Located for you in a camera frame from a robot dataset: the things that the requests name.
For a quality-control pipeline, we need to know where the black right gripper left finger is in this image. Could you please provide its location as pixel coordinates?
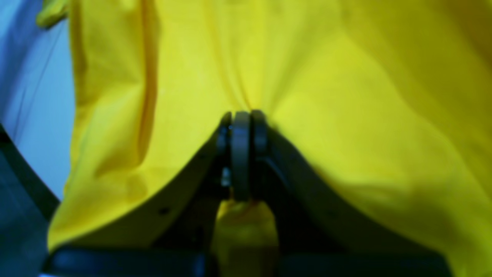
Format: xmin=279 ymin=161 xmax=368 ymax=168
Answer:
xmin=42 ymin=112 xmax=251 ymax=277

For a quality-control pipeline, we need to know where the orange yellow t-shirt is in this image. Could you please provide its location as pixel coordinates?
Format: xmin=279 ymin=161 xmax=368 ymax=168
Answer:
xmin=48 ymin=0 xmax=491 ymax=277

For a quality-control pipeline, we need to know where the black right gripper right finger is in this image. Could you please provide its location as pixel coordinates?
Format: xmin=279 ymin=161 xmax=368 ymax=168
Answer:
xmin=250 ymin=110 xmax=451 ymax=277

